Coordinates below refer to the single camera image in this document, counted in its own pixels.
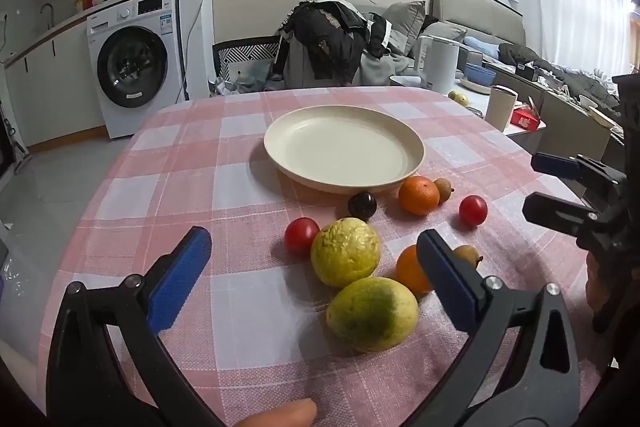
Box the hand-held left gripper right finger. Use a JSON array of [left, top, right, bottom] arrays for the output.
[[410, 229, 583, 427]]

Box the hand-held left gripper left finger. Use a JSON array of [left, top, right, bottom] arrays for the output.
[[46, 226, 226, 427]]

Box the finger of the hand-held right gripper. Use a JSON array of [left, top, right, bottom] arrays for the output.
[[530, 152, 628, 188], [522, 191, 601, 239]]

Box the orange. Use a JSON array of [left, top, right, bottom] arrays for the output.
[[396, 244, 435, 295], [398, 175, 441, 216]]

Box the red tomato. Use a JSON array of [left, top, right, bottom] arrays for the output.
[[459, 195, 488, 227], [284, 217, 321, 256]]

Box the large yellow-green guava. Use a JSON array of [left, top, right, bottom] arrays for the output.
[[326, 277, 419, 354]]

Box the bumpy yellow guava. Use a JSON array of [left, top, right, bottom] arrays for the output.
[[310, 217, 382, 289]]

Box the dark purple plum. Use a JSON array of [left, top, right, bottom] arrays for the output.
[[348, 191, 378, 222]]

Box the cream round plate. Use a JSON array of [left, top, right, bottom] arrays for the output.
[[263, 105, 426, 194]]

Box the person's right hand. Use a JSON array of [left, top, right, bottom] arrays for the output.
[[586, 252, 609, 314]]

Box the person's left hand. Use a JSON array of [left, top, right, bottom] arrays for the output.
[[234, 398, 318, 427]]

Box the cardboard box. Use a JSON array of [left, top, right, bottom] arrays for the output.
[[492, 69, 613, 168]]

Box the red snack box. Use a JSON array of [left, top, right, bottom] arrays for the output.
[[510, 103, 543, 131]]

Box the beige cup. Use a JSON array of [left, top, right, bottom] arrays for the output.
[[485, 85, 519, 134]]

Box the white side table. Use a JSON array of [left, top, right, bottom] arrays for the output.
[[390, 74, 548, 138]]

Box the blue bowl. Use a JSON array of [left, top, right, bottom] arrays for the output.
[[465, 63, 499, 82]]

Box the pink checked tablecloth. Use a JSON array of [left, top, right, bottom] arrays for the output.
[[37, 87, 616, 427]]

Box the white electric kettle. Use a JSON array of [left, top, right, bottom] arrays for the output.
[[413, 35, 461, 94]]

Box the grey sofa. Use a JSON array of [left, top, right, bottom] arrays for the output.
[[425, 0, 640, 108]]

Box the grey pillow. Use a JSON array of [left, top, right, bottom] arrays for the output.
[[382, 1, 427, 58]]

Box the white washing machine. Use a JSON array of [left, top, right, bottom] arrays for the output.
[[86, 0, 189, 140]]

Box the black patterned chair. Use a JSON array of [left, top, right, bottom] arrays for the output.
[[212, 35, 282, 96]]

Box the white base cabinet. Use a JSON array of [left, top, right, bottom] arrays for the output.
[[2, 19, 108, 148]]

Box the pile of dark clothes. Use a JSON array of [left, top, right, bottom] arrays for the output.
[[272, 0, 426, 90]]

